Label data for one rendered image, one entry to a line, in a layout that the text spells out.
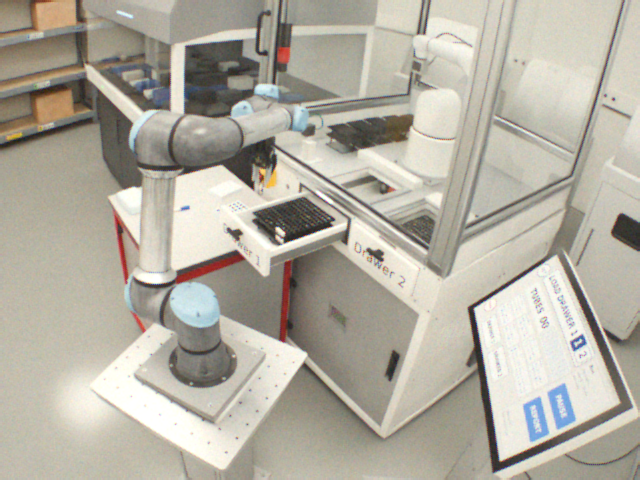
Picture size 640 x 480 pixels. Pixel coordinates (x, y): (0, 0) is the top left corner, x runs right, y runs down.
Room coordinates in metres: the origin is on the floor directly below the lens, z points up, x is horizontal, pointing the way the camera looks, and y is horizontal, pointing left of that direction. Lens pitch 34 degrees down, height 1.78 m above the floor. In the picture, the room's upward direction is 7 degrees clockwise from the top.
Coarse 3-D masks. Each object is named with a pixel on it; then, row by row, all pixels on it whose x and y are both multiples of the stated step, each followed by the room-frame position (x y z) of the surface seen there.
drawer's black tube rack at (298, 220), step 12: (288, 204) 1.49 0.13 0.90; (300, 204) 1.51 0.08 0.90; (312, 204) 1.51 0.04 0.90; (264, 216) 1.39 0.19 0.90; (276, 216) 1.40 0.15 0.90; (288, 216) 1.41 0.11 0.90; (300, 216) 1.42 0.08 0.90; (312, 216) 1.43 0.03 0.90; (324, 216) 1.44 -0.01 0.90; (264, 228) 1.36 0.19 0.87; (288, 228) 1.34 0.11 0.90; (300, 228) 1.34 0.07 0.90; (312, 228) 1.40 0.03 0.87; (324, 228) 1.40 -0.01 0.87; (276, 240) 1.30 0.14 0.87; (288, 240) 1.31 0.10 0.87
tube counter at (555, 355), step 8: (536, 320) 0.78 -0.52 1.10; (544, 320) 0.76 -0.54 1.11; (552, 320) 0.75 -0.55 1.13; (544, 328) 0.74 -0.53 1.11; (552, 328) 0.73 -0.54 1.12; (544, 336) 0.72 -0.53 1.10; (552, 336) 0.71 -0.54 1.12; (544, 344) 0.70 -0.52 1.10; (552, 344) 0.68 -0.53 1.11; (560, 344) 0.67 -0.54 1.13; (552, 352) 0.66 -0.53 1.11; (560, 352) 0.65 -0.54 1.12; (552, 360) 0.64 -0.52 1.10; (560, 360) 0.63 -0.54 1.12; (552, 368) 0.62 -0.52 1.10; (560, 368) 0.61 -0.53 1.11; (568, 368) 0.60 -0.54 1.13; (552, 376) 0.60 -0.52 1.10; (560, 376) 0.59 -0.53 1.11
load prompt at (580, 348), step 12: (552, 276) 0.88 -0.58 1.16; (552, 288) 0.84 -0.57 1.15; (564, 288) 0.82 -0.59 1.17; (552, 300) 0.80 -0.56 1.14; (564, 300) 0.78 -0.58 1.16; (564, 312) 0.75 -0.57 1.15; (576, 312) 0.73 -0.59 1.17; (564, 324) 0.72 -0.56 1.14; (576, 324) 0.70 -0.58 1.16; (564, 336) 0.69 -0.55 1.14; (576, 336) 0.67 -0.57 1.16; (576, 348) 0.64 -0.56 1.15; (588, 348) 0.62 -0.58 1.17; (576, 360) 0.61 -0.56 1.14; (588, 360) 0.59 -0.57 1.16
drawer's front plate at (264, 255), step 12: (228, 216) 1.34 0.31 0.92; (240, 228) 1.28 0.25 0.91; (228, 240) 1.34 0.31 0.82; (240, 240) 1.28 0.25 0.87; (252, 240) 1.22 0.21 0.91; (240, 252) 1.28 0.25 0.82; (252, 252) 1.22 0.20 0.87; (264, 252) 1.17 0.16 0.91; (252, 264) 1.22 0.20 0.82; (264, 264) 1.17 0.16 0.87
